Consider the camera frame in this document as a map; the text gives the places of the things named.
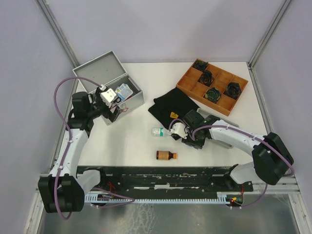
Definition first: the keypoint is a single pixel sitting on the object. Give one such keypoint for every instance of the clear bottle green label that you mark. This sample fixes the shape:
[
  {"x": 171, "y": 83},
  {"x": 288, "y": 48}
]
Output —
[{"x": 160, "y": 132}]

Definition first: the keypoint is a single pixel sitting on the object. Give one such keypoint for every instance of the grey metal first aid box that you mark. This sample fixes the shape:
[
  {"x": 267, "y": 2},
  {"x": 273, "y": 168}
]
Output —
[{"x": 107, "y": 70}]

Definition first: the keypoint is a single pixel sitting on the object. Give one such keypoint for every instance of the light blue cable duct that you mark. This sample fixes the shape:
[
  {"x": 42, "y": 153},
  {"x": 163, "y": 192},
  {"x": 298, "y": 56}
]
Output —
[{"x": 102, "y": 198}]

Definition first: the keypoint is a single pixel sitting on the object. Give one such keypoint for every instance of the black folded cloth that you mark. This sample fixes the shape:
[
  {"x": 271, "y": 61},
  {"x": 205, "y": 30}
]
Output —
[{"x": 172, "y": 105}]

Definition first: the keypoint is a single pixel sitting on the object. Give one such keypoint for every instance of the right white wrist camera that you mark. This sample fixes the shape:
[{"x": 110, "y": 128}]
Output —
[{"x": 179, "y": 129}]

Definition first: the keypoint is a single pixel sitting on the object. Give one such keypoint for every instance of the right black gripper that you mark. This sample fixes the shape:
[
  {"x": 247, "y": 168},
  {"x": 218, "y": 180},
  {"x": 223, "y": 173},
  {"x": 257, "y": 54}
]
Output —
[{"x": 197, "y": 145}]

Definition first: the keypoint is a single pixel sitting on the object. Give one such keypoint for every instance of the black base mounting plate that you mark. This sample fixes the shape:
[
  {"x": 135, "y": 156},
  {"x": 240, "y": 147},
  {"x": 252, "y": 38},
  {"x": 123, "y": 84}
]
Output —
[{"x": 167, "y": 182}]

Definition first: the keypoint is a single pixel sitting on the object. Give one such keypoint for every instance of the blue white gauze packet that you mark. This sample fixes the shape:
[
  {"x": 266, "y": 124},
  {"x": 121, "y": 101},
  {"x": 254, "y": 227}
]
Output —
[{"x": 123, "y": 91}]

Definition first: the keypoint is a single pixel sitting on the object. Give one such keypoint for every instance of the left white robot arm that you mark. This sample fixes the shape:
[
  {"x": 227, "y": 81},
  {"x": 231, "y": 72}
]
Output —
[{"x": 63, "y": 191}]

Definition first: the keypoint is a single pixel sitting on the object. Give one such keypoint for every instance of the dark rolled item top compartment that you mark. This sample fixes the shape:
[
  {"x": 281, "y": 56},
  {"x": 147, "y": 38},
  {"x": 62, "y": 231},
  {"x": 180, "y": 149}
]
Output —
[{"x": 200, "y": 65}]

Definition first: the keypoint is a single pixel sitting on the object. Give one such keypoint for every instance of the black rolled item right compartment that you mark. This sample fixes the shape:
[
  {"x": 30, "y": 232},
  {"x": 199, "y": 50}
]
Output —
[{"x": 233, "y": 90}]

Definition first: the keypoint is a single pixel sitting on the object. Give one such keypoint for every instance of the brown medicine bottle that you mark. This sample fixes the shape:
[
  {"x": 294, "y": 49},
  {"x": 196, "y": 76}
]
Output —
[{"x": 165, "y": 155}]

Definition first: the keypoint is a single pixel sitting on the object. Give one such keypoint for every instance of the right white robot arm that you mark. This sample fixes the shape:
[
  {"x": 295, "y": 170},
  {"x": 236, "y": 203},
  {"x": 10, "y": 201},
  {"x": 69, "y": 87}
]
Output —
[{"x": 271, "y": 158}]

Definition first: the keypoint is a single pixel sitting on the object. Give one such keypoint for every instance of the green dark rolled item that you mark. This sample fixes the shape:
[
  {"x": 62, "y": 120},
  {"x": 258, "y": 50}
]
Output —
[{"x": 213, "y": 95}]

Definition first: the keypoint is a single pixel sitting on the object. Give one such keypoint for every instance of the brown wooden compartment tray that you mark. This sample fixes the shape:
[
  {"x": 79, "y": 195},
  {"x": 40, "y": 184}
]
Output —
[{"x": 191, "y": 87}]

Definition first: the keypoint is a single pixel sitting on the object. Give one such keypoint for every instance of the dark rolled item compartment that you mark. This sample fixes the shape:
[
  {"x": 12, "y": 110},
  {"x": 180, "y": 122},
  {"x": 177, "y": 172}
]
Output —
[
  {"x": 206, "y": 78},
  {"x": 200, "y": 65}
]

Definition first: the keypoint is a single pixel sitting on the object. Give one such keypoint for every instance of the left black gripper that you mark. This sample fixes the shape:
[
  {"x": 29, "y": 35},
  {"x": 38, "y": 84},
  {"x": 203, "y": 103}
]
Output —
[{"x": 108, "y": 114}]

